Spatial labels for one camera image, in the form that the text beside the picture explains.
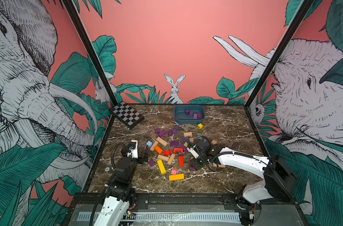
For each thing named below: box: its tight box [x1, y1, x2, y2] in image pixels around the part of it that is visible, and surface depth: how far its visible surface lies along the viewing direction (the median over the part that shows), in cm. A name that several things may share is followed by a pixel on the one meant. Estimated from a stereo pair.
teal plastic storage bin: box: [173, 104, 206, 125], surface depth 114 cm
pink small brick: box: [171, 168, 178, 175], surface depth 86 cm
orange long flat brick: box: [168, 173, 185, 182], surface depth 84 cm
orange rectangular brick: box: [154, 145, 164, 155], surface depth 94 cm
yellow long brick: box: [156, 159, 167, 175], surface depth 88 cm
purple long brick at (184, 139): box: [180, 136, 190, 142], surface depth 101 cm
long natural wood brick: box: [155, 136, 169, 147], surface depth 100 cm
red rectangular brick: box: [178, 156, 184, 168], surface depth 90 cm
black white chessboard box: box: [110, 101, 145, 130], surface depth 113 cm
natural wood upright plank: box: [149, 140, 159, 152], surface depth 97 cm
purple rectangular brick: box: [157, 130, 167, 138], surface depth 103 cm
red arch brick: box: [173, 147, 184, 155], surface depth 94 cm
